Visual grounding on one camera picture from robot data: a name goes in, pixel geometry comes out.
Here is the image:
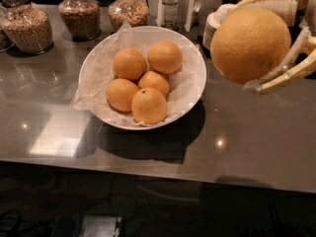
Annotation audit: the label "large orange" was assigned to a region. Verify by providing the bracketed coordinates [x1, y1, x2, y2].
[210, 7, 291, 84]

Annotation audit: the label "white stand behind bowl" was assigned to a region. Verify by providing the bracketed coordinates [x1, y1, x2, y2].
[147, 0, 222, 32]

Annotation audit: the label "white bowl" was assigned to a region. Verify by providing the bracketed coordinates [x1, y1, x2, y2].
[78, 25, 207, 131]

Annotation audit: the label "tall stack paper bowls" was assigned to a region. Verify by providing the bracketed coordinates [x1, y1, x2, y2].
[202, 4, 237, 50]

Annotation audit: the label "clear glass bottle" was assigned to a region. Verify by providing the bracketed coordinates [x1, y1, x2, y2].
[161, 0, 179, 30]

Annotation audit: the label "orange back right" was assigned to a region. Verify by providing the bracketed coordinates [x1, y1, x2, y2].
[147, 40, 183, 74]

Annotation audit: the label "small orange centre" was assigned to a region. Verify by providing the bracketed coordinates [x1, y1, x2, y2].
[138, 71, 170, 97]

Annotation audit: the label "orange front centre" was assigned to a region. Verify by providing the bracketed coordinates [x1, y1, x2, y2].
[131, 88, 167, 124]

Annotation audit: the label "orange back left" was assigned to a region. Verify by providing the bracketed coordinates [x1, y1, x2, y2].
[113, 48, 147, 81]

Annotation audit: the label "glass jar of granola right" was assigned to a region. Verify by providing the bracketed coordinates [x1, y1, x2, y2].
[108, 0, 149, 32]

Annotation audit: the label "orange front left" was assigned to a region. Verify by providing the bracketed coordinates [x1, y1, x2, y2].
[106, 78, 138, 112]

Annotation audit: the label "white paper liner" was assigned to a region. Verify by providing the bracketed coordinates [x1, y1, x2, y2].
[70, 22, 200, 128]

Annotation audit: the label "glass jar of cereal middle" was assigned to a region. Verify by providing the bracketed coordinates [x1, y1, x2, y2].
[58, 0, 101, 40]

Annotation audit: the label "glass jar of grains left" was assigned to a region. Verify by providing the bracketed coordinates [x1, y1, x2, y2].
[1, 0, 53, 54]

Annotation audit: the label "grey device under table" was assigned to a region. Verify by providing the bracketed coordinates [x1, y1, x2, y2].
[50, 214, 124, 237]

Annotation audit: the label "glass jar far left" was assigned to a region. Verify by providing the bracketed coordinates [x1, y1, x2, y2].
[0, 8, 14, 52]

